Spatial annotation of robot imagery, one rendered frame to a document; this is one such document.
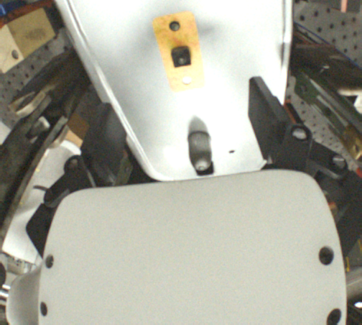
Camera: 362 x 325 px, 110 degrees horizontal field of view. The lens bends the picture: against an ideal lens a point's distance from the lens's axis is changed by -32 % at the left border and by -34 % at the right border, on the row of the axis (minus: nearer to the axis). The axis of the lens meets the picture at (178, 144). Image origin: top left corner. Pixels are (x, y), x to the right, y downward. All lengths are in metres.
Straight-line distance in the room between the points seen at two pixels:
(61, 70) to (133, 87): 0.09
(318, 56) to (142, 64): 0.23
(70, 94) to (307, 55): 0.30
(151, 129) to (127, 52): 0.11
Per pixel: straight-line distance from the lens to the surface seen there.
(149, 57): 0.19
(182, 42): 0.18
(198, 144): 0.24
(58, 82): 0.22
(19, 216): 0.61
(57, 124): 0.20
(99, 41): 0.20
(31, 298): 0.54
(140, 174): 0.46
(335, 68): 0.27
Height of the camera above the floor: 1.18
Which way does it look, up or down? 41 degrees down
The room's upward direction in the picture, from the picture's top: 179 degrees counter-clockwise
